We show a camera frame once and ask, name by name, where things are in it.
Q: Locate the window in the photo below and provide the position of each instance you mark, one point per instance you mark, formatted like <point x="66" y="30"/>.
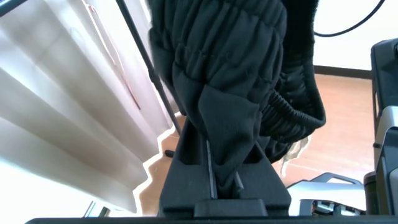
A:
<point x="99" y="211"/>

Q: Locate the pink clothes hanger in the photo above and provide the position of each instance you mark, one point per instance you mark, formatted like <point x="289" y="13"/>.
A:
<point x="119" y="67"/>

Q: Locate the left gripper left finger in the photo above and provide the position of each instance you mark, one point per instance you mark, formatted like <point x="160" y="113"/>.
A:
<point x="183" y="183"/>

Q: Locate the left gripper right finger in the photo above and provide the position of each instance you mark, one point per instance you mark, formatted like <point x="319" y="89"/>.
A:
<point x="267" y="189"/>

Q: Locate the beige curtain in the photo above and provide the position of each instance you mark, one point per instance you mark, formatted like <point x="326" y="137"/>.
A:
<point x="62" y="109"/>

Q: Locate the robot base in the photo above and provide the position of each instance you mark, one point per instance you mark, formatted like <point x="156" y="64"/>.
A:
<point x="385" y="93"/>

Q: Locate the black shorts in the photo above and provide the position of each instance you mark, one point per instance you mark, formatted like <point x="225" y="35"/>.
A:
<point x="224" y="62"/>

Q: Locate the black clothes rack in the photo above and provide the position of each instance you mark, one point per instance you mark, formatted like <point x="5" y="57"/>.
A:
<point x="152" y="73"/>

